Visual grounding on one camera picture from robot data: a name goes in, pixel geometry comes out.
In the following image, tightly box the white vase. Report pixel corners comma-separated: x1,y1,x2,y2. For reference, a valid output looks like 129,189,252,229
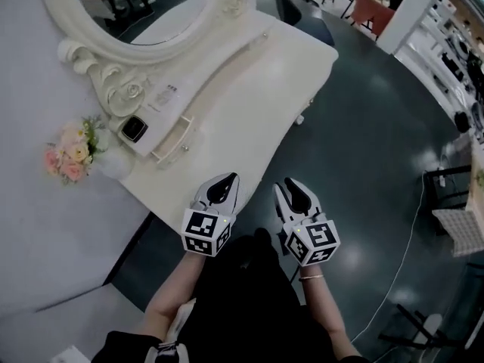
92,136,134,181

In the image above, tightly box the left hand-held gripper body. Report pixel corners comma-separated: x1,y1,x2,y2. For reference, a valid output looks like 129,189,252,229
180,179,247,259

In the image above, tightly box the person's left forearm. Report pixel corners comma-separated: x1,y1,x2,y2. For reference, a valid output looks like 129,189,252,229
142,250,208,338

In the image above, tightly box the white dressing table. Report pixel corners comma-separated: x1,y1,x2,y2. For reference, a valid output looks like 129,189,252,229
119,0,340,225

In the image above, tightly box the black metal side table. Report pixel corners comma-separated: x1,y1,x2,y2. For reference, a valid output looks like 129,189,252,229
422,163,474,237

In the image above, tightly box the white floor cable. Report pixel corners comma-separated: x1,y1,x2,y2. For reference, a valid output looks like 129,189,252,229
350,172,430,344

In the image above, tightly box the dark blue chair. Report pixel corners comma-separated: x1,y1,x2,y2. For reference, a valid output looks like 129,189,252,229
272,0,336,48

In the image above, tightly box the checkered cushion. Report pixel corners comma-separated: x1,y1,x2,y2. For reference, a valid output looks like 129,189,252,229
432,204,484,259

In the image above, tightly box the pink and white flower bouquet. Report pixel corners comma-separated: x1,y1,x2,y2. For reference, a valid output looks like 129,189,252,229
44,114,107,186

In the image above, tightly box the person's black clothing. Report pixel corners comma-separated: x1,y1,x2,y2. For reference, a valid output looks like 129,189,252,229
90,228,374,363

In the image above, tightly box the black floor stand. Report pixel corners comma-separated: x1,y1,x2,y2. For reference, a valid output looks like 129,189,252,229
377,302,476,363

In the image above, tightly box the small white drawer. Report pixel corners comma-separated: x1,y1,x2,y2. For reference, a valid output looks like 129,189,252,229
150,114,206,170

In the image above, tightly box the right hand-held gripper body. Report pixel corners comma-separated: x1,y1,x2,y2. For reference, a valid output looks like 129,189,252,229
279,206,341,268

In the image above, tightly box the white tabletop drawer cabinet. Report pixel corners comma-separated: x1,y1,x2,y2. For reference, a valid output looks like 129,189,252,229
115,23,274,158

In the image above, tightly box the white strap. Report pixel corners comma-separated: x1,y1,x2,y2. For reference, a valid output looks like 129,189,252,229
144,297,198,363

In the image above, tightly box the orange chair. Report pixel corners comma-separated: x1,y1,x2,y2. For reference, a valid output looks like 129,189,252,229
349,0,397,41

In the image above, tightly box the black and gold compact case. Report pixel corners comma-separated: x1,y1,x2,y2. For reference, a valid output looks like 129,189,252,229
120,114,148,143

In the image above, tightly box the white shelf rack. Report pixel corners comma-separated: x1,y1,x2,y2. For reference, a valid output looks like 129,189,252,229
376,0,484,135

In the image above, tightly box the white ornate oval mirror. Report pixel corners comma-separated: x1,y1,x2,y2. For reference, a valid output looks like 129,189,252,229
39,0,251,132

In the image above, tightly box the person's right forearm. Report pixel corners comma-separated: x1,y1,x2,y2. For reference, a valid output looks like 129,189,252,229
297,263,361,359

